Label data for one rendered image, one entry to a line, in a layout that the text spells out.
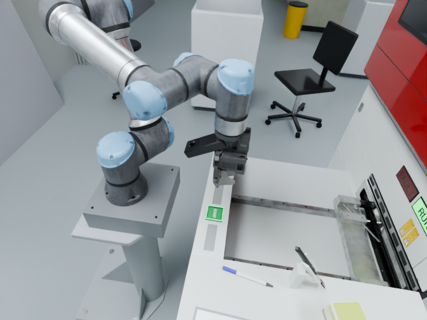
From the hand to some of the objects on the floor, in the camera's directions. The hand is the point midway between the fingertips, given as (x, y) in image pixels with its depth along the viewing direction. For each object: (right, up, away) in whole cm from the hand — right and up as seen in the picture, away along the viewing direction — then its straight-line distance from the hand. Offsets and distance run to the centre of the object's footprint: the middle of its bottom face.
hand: (215, 183), depth 76 cm
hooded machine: (+8, +85, +254) cm, 268 cm away
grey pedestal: (-48, -69, +84) cm, 119 cm away
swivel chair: (+89, +50, +225) cm, 247 cm away
